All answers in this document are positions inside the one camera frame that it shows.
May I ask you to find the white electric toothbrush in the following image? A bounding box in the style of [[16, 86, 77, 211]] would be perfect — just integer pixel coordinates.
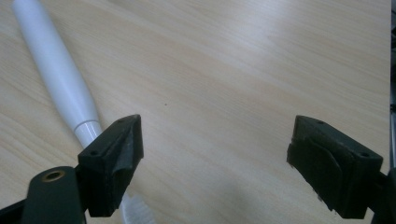
[[11, 0, 157, 224]]

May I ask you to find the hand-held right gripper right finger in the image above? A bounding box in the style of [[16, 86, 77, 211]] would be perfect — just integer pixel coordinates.
[[286, 115, 384, 219]]

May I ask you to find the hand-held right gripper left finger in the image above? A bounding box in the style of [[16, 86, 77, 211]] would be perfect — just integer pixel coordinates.
[[76, 114, 145, 218]]

